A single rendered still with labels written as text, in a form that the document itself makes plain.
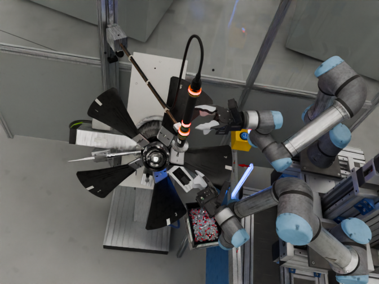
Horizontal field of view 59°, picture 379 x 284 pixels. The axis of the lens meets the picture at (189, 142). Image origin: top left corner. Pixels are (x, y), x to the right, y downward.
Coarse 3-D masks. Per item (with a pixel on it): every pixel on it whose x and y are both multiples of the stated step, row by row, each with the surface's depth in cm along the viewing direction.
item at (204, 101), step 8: (176, 80) 144; (184, 80) 143; (176, 88) 145; (184, 88) 143; (168, 96) 148; (184, 96) 142; (200, 96) 140; (208, 96) 139; (168, 104) 147; (176, 104) 145; (184, 104) 142; (200, 104) 140; (208, 104) 139; (176, 112) 144; (168, 120) 147; (176, 120) 144; (192, 120) 141; (168, 128) 146
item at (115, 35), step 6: (114, 24) 160; (108, 30) 158; (114, 30) 158; (120, 30) 159; (108, 36) 159; (114, 36) 156; (120, 36) 157; (126, 36) 158; (108, 42) 163; (114, 42) 156; (120, 42) 158; (126, 42) 160; (114, 48) 159; (120, 48) 161
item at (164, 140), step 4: (164, 128) 149; (164, 132) 148; (168, 132) 147; (160, 136) 150; (168, 136) 146; (172, 136) 145; (160, 140) 149; (164, 140) 148; (168, 140) 146; (168, 144) 145
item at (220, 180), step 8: (184, 152) 152; (192, 152) 153; (200, 152) 154; (208, 152) 155; (216, 152) 155; (224, 152) 156; (184, 160) 149; (192, 160) 150; (200, 160) 151; (208, 160) 152; (216, 160) 153; (224, 160) 154; (192, 168) 148; (200, 168) 149; (208, 168) 150; (216, 168) 151; (224, 168) 153; (208, 176) 149; (216, 176) 150; (224, 176) 152; (216, 184) 149
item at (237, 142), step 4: (232, 132) 185; (236, 132) 178; (240, 132) 179; (232, 136) 183; (236, 136) 177; (240, 136) 177; (232, 140) 182; (236, 140) 176; (240, 140) 176; (244, 140) 176; (232, 144) 181; (236, 144) 178; (240, 144) 178; (244, 144) 178; (248, 144) 178; (232, 148) 182; (236, 148) 182; (240, 148) 181; (244, 148) 181; (248, 148) 181
